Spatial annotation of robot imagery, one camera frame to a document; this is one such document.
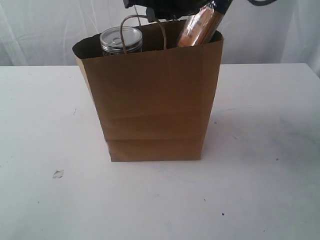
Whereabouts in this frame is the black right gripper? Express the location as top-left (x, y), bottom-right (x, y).
top-left (123, 0), bottom-right (210, 22)

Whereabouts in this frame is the spaghetti packet dark blue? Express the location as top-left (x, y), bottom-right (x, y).
top-left (177, 0), bottom-right (233, 48)

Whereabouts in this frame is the large brown paper bag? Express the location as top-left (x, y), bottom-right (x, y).
top-left (72, 20), bottom-right (224, 162)

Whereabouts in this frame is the clear plastic scrap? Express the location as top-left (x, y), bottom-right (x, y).
top-left (52, 169), bottom-right (64, 179)

